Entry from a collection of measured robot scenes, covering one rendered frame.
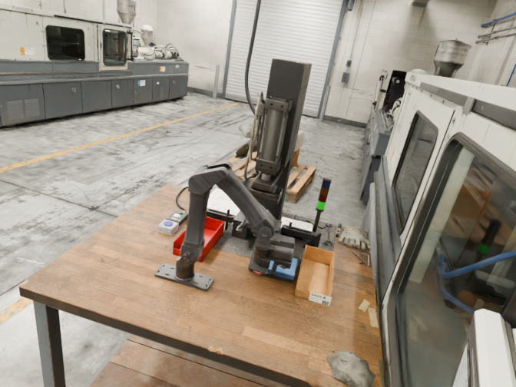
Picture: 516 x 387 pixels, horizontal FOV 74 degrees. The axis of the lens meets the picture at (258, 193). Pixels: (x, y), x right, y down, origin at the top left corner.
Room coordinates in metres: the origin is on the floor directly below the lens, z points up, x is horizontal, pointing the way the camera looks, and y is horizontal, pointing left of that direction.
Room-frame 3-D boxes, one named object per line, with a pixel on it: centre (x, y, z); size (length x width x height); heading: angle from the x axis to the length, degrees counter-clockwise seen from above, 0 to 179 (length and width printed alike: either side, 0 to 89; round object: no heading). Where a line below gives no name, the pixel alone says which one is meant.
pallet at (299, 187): (4.58, -0.16, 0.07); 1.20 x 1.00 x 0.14; 163
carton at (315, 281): (1.10, -0.27, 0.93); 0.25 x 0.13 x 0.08; 170
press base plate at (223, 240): (1.42, -0.06, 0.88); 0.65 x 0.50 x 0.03; 80
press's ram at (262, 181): (1.42, -0.02, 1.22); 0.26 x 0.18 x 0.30; 170
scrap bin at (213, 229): (1.22, 0.20, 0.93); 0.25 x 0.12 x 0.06; 170
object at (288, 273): (1.11, -0.16, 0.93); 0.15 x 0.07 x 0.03; 171
